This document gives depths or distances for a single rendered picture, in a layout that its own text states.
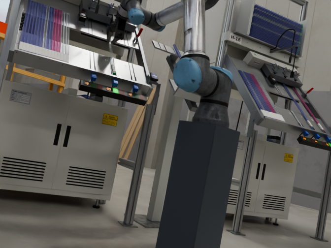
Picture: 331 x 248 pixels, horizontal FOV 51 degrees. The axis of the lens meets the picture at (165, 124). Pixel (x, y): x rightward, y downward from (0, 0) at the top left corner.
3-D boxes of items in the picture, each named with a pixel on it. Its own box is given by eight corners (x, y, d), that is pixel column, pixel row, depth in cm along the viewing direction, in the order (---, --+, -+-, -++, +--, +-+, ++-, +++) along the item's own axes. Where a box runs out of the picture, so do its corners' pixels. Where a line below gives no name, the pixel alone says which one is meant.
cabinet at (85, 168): (108, 210, 205) (128, 108, 209) (-24, 199, 174) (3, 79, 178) (83, 189, 263) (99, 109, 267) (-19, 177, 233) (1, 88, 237)
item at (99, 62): (146, 91, 183) (148, 86, 181) (13, 56, 154) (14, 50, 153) (141, 70, 196) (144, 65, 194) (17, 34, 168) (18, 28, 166)
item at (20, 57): (145, 96, 184) (150, 86, 180) (11, 62, 155) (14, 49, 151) (144, 95, 185) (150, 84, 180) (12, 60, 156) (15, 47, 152)
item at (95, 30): (136, 55, 210) (139, 48, 207) (20, 20, 181) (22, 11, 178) (129, 28, 233) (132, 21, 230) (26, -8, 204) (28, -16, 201)
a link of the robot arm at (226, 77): (234, 106, 140) (240, 73, 141) (214, 98, 131) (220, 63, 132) (212, 105, 149) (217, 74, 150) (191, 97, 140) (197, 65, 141)
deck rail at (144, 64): (148, 97, 185) (153, 88, 181) (145, 96, 184) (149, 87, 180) (132, 29, 234) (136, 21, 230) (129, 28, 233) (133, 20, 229)
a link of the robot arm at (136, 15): (153, 20, 171) (148, 5, 176) (136, 11, 163) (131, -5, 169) (143, 30, 175) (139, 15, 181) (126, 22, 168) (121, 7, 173)
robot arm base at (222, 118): (235, 131, 141) (239, 107, 141) (215, 124, 129) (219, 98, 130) (205, 127, 151) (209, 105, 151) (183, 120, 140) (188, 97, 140)
